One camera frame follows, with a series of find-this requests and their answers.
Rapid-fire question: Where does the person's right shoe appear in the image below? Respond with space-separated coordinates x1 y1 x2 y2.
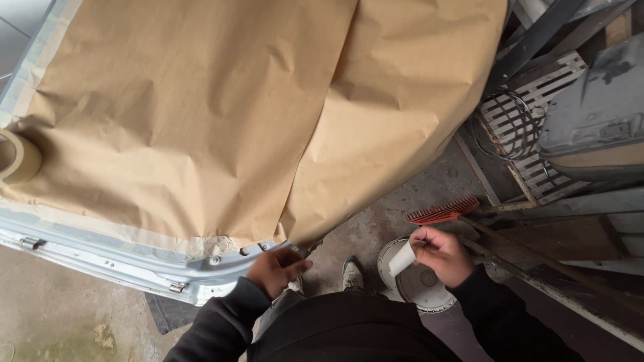
342 257 365 292

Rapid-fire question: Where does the person's black sweater torso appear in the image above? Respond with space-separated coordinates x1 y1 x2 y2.
247 289 464 362

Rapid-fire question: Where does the white slatted metal grate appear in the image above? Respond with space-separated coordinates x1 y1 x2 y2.
478 51 592 206

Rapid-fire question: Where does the black rubber floor mat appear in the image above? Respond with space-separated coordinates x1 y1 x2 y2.
145 292 202 336

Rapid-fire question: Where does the coiled metal wire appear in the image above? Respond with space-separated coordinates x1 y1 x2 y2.
470 89 541 163

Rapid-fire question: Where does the person's left hand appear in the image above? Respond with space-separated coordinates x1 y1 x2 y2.
246 247 314 301

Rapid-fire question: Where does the beige masking tape roll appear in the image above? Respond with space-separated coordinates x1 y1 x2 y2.
0 129 43 186

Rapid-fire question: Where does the white sandpaper piece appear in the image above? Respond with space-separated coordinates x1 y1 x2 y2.
388 242 417 278

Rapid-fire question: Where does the grey car body panel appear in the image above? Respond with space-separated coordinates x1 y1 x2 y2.
537 31 644 182

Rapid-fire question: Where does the white plastic bucket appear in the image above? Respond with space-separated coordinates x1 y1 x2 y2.
377 234 458 315

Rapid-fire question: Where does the person's right hand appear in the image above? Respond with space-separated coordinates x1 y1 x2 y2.
409 226 476 289

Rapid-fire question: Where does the light blue car door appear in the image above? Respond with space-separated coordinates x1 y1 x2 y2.
0 0 323 307

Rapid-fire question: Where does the heap of grey metal bars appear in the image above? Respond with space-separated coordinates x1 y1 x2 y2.
483 0 644 96

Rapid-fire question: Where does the brown masking paper sheet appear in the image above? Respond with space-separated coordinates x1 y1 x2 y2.
0 0 509 250

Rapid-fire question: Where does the red push broom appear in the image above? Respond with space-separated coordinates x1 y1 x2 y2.
405 195 644 317

